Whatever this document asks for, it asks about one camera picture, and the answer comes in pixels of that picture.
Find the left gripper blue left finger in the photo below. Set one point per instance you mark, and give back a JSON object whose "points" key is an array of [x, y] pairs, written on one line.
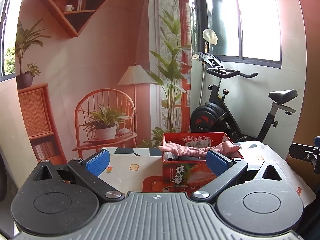
{"points": [[86, 173]]}

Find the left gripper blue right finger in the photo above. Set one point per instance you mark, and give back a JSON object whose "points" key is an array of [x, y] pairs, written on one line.
{"points": [[227, 171]]}

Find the pink knitted cloth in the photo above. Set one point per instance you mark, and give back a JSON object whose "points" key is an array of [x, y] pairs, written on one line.
{"points": [[225, 148]]}

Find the black soft eye mask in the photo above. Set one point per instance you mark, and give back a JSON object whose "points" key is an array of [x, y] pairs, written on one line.
{"points": [[172, 157]]}

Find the printed living room backdrop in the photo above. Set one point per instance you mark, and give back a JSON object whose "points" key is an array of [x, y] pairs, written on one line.
{"points": [[97, 73]]}

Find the red strawberry cardboard box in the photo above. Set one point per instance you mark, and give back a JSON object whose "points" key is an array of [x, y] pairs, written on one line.
{"points": [[190, 175]]}

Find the white patterned table cloth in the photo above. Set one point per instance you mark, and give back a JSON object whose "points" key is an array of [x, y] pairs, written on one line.
{"points": [[144, 173]]}

